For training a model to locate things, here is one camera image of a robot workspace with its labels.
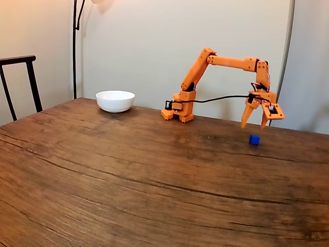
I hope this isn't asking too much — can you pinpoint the white bowl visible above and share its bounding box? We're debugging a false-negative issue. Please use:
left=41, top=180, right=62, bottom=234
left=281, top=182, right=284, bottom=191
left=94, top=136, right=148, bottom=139
left=95, top=90, right=136, bottom=113

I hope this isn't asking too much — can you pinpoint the black floor lamp stand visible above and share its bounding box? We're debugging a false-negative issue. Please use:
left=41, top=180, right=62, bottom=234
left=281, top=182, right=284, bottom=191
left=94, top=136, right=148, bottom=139
left=72, top=0, right=86, bottom=100

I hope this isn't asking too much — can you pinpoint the black chair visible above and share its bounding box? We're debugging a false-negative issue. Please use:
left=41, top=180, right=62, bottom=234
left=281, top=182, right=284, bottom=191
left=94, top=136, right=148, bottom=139
left=0, top=55, right=43, bottom=122

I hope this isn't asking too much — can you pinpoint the orange camera mount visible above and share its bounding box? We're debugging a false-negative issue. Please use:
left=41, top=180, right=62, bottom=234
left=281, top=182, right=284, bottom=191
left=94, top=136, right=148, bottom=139
left=266, top=102, right=285, bottom=121

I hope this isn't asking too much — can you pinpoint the black cable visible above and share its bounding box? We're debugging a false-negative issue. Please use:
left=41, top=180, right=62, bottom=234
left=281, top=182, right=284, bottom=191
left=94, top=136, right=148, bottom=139
left=164, top=94, right=254, bottom=109

